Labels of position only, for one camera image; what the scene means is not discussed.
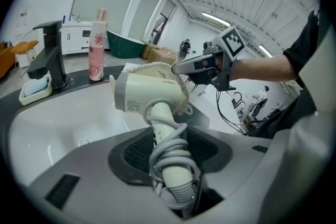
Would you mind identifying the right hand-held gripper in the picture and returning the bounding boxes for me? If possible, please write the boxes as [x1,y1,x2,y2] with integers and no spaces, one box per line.
[171,25,247,92]

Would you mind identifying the yellow wire chair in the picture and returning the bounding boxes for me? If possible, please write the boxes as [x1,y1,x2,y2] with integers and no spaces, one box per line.
[12,29,40,68]

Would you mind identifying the person's torso in dark clothing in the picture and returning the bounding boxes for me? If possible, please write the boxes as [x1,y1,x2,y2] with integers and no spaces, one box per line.
[249,7,336,140]

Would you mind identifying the pale blue soap bar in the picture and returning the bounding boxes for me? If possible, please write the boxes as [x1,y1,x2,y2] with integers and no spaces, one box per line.
[24,78,48,95]

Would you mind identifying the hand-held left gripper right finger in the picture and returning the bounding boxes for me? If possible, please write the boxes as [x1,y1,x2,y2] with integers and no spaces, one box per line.
[186,125,280,224]

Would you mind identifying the long ceiling light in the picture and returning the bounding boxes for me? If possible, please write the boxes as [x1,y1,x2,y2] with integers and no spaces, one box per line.
[258,44,273,58]
[201,10,232,27]

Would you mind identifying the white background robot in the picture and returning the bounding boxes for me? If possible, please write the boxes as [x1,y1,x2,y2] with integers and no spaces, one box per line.
[230,85,270,124]

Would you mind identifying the white sink basin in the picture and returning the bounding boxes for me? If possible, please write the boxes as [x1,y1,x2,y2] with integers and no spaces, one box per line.
[7,80,211,194]

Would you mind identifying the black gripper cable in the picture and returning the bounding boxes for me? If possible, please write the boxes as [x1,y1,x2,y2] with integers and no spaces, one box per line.
[215,88,254,136]

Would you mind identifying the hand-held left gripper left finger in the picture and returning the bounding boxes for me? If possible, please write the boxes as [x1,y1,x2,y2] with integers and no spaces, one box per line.
[28,127,184,224]

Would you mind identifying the person's right forearm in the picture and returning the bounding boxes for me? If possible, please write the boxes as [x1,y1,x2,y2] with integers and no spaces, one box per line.
[230,54,300,82]

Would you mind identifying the wall poster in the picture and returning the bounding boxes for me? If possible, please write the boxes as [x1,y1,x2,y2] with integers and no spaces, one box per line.
[19,9,29,28]

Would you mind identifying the orange seat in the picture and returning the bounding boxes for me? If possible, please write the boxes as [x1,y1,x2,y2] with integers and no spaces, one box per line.
[0,41,17,79]

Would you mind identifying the cream white hair dryer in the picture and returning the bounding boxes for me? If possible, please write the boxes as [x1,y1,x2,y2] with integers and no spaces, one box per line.
[113,72,204,220]

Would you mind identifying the cardboard box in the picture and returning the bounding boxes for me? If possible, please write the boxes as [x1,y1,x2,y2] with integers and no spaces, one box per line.
[141,43,179,65]

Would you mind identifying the cream soap dish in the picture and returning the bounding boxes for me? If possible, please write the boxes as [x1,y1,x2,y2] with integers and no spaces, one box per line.
[18,74,54,106]

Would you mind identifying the cream drawstring bag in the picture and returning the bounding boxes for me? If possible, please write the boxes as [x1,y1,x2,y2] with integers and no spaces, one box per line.
[109,61,194,116]

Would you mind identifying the black faucet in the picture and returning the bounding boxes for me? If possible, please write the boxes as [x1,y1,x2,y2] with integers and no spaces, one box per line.
[26,20,69,90]

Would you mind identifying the white cabinet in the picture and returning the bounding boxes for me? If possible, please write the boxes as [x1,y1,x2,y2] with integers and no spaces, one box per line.
[58,20,93,56]

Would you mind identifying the green bathtub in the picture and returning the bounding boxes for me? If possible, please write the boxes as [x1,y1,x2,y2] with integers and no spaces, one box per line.
[106,29,146,59]

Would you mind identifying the pink floral spray bottle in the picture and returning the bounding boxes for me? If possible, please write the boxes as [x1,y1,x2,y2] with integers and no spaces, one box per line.
[88,8,109,82]

